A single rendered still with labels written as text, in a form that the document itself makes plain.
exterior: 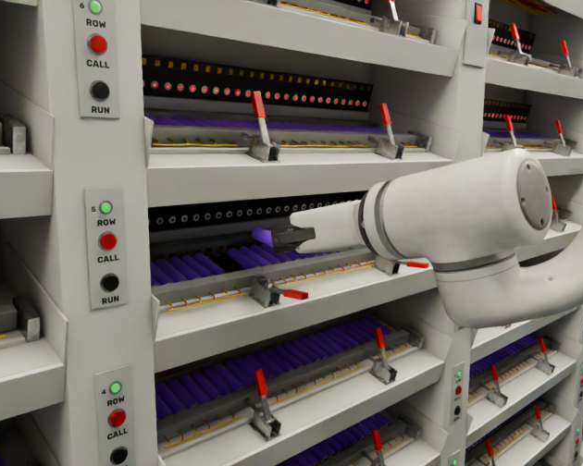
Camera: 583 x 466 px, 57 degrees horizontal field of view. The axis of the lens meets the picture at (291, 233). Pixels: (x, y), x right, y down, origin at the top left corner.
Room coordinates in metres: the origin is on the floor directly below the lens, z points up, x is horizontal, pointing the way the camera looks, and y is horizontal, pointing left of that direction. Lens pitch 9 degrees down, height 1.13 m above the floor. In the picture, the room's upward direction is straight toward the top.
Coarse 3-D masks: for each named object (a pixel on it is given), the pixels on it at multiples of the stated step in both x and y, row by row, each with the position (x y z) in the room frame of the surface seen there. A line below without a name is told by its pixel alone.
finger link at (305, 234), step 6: (312, 228) 0.59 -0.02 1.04; (282, 234) 0.60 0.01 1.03; (288, 234) 0.60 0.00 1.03; (294, 234) 0.60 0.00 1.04; (300, 234) 0.59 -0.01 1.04; (306, 234) 0.59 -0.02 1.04; (312, 234) 0.59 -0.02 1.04; (282, 240) 0.60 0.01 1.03; (288, 240) 0.60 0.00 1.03; (294, 240) 0.60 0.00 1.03; (300, 240) 0.60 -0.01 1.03
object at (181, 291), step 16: (320, 256) 0.83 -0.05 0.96; (336, 256) 0.85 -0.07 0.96; (352, 256) 0.86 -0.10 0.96; (368, 256) 0.90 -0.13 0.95; (240, 272) 0.72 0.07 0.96; (256, 272) 0.73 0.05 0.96; (272, 272) 0.75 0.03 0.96; (288, 272) 0.77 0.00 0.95; (304, 272) 0.80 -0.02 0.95; (160, 288) 0.64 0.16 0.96; (176, 288) 0.64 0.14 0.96; (192, 288) 0.66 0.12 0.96; (208, 288) 0.68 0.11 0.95; (224, 288) 0.69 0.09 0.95; (240, 288) 0.71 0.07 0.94; (160, 304) 0.63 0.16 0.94; (192, 304) 0.64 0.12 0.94
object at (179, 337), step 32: (224, 224) 0.85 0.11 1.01; (256, 224) 0.89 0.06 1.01; (288, 224) 0.94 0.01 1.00; (288, 288) 0.75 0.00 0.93; (320, 288) 0.77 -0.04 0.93; (352, 288) 0.79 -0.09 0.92; (384, 288) 0.85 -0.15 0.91; (416, 288) 0.92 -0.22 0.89; (160, 320) 0.61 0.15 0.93; (192, 320) 0.63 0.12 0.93; (224, 320) 0.64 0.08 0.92; (256, 320) 0.67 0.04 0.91; (288, 320) 0.71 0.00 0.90; (320, 320) 0.76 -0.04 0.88; (160, 352) 0.58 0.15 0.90; (192, 352) 0.61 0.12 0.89
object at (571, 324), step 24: (552, 24) 1.55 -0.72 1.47; (576, 24) 1.51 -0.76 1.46; (552, 48) 1.55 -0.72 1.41; (576, 48) 1.50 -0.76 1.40; (528, 96) 1.59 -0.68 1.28; (552, 96) 1.54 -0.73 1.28; (528, 120) 1.59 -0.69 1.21; (552, 120) 1.54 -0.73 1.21; (576, 120) 1.49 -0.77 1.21; (552, 192) 1.53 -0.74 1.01; (576, 192) 1.48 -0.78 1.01; (576, 312) 1.46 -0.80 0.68; (576, 336) 1.46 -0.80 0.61; (576, 384) 1.46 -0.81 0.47; (552, 456) 1.48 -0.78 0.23
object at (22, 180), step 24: (0, 96) 0.61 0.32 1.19; (24, 96) 0.55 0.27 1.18; (0, 120) 0.55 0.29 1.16; (24, 120) 0.55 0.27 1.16; (48, 120) 0.50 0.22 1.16; (0, 144) 0.54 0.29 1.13; (24, 144) 0.53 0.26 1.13; (48, 144) 0.50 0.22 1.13; (0, 168) 0.48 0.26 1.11; (24, 168) 0.49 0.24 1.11; (48, 168) 0.51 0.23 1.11; (0, 192) 0.48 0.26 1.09; (24, 192) 0.49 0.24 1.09; (48, 192) 0.51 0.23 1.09; (0, 216) 0.48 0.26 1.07; (24, 216) 0.50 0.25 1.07
